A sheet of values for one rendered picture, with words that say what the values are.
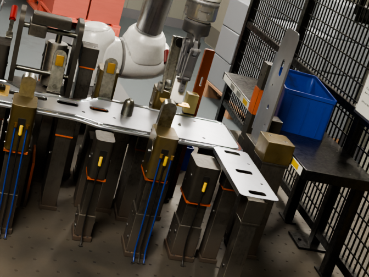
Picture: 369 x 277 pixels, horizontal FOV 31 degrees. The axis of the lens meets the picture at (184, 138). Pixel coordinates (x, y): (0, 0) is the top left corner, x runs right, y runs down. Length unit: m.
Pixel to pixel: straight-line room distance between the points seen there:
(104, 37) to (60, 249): 0.98
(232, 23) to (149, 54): 3.41
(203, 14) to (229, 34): 4.10
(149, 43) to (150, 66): 0.10
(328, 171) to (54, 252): 0.75
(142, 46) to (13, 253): 1.08
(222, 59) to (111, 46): 3.50
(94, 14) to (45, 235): 5.68
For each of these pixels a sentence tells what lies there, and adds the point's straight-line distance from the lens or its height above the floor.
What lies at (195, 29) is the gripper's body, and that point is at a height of 1.28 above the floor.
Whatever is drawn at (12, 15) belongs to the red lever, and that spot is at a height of 1.14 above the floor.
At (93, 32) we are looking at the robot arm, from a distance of 2.44.
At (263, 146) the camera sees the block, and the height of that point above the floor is 1.04.
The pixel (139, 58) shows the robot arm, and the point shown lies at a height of 1.00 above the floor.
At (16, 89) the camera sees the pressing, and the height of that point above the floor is 1.00.
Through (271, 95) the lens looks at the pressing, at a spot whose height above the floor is 1.14.
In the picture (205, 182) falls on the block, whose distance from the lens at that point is 1.70.
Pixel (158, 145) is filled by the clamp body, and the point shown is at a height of 1.02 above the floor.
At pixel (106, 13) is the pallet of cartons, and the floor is 0.26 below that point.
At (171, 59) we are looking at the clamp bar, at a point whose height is 1.15.
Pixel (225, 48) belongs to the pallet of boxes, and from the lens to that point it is 5.87.
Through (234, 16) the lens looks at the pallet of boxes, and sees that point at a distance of 5.85.
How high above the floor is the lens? 1.58
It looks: 19 degrees down
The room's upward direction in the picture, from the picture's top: 16 degrees clockwise
